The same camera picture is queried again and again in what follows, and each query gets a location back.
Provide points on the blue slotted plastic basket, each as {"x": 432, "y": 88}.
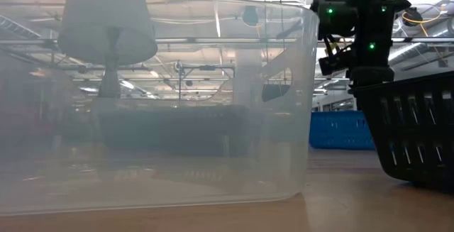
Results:
{"x": 342, "y": 131}

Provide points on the clear plastic storage bin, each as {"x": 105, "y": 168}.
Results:
{"x": 213, "y": 175}

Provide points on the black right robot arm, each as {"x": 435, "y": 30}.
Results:
{"x": 337, "y": 19}

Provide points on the grey horizontal crossbar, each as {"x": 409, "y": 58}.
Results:
{"x": 425, "y": 40}

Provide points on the small black ceiling reel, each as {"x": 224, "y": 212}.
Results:
{"x": 177, "y": 66}

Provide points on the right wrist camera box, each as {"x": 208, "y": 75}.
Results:
{"x": 330, "y": 65}

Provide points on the silver ventilation duct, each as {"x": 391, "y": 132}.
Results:
{"x": 415, "y": 50}

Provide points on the black frame stand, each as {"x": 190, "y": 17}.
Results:
{"x": 207, "y": 67}

